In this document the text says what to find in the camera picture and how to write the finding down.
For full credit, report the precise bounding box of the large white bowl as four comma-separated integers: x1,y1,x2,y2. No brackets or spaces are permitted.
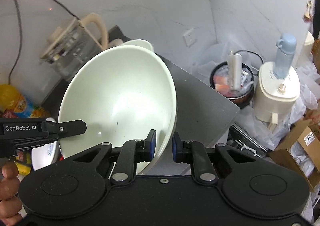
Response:
58,45,177,175

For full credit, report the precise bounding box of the white Sweet print plate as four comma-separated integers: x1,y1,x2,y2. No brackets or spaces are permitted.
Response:
31,141,60,171

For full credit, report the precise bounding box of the person's left hand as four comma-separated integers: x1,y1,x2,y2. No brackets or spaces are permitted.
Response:
1,162,22,225

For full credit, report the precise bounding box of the orange juice bottle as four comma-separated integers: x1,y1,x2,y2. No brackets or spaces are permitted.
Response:
0,83,49,119

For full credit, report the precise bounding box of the black pot with contents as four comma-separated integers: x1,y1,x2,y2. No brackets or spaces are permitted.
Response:
209,50,264,109

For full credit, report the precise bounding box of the cream white appliance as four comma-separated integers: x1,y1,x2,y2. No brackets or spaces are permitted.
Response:
253,62,300,124

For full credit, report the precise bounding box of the cardboard box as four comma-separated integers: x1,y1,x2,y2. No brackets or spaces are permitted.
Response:
269,120,319,192

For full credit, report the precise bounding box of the small white bowl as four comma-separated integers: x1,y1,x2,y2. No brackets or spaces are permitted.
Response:
121,39,154,52

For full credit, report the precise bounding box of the blue thermos bottle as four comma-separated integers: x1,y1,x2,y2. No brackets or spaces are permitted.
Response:
273,33,297,79

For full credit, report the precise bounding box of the glass kettle with beige handle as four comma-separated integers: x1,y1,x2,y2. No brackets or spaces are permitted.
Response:
41,13,109,82

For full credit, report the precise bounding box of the white wall socket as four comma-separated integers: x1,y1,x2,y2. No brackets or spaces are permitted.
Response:
183,28,197,47

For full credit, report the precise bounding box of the black power cable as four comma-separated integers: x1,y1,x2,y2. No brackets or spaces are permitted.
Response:
1,0,81,80

